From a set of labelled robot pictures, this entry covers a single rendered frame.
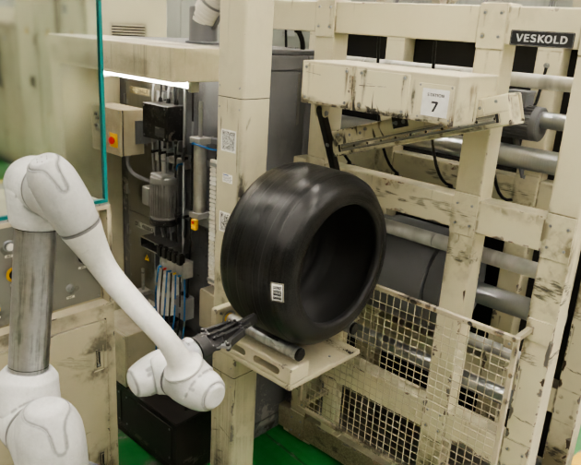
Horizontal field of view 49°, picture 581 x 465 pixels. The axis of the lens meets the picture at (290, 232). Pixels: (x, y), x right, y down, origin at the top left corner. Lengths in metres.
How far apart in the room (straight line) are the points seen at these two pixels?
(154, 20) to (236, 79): 3.53
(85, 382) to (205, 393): 0.96
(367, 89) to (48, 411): 1.31
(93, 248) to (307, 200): 0.65
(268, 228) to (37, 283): 0.64
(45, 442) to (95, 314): 0.85
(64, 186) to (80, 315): 0.94
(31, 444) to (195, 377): 0.40
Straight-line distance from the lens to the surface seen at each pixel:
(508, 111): 2.00
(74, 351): 2.40
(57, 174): 1.49
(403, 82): 2.01
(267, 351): 2.13
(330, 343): 2.34
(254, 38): 2.12
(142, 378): 1.72
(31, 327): 1.73
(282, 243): 1.82
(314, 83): 2.23
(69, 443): 1.64
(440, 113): 1.95
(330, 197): 1.89
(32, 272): 1.69
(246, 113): 2.12
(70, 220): 1.51
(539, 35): 2.16
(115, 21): 5.46
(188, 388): 1.61
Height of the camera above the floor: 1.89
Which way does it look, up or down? 18 degrees down
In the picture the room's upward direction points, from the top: 3 degrees clockwise
